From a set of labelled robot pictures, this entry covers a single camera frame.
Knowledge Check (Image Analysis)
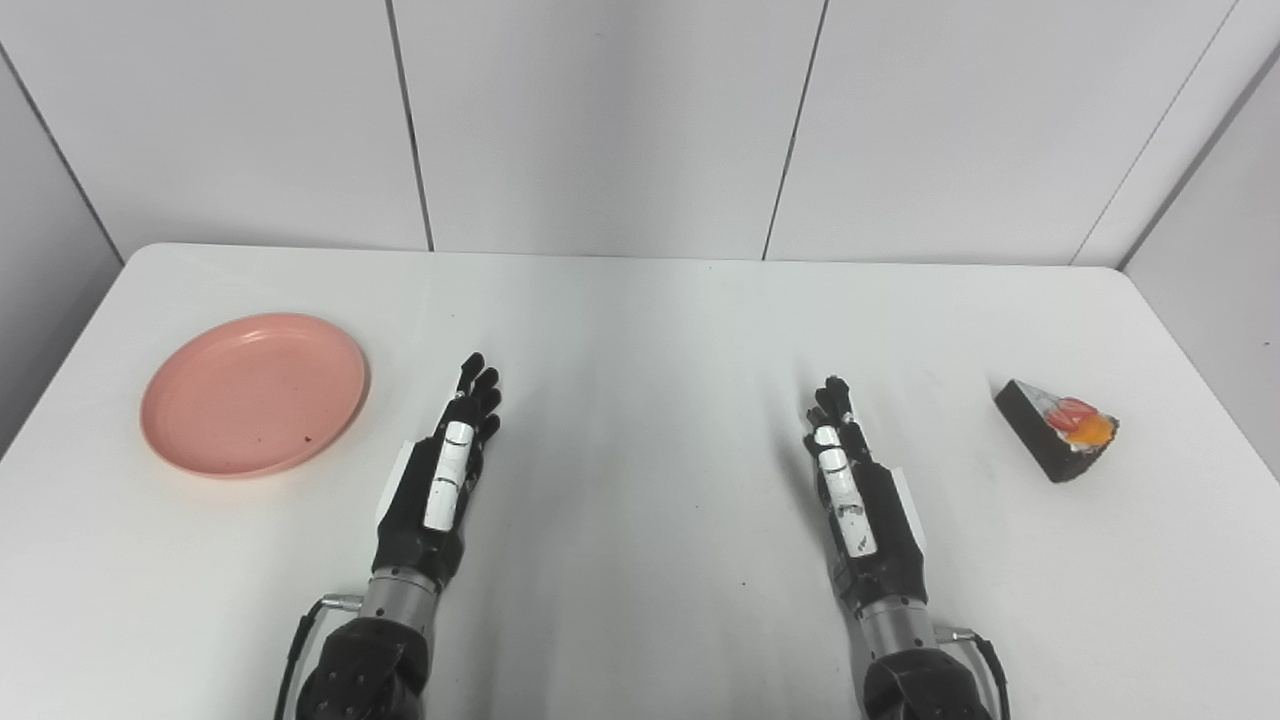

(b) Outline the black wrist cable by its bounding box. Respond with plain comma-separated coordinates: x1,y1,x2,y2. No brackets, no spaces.
273,593,363,720
940,627,1011,720

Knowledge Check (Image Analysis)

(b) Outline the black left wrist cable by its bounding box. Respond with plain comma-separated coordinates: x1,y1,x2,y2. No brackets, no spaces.
273,593,363,720

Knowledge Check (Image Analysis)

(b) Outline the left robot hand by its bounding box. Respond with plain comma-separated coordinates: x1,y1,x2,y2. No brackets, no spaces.
371,352,502,588

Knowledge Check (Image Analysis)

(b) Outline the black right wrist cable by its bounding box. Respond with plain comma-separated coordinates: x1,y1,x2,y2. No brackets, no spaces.
940,627,1011,720

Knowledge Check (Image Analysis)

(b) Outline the chocolate cake slice with fruit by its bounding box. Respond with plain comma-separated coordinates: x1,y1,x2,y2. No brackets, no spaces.
994,379,1121,484

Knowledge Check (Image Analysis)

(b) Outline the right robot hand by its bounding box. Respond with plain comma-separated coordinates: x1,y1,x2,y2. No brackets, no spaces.
803,376,931,608

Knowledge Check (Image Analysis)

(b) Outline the pink plate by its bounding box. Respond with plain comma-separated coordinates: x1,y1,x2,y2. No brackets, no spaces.
140,313,371,480

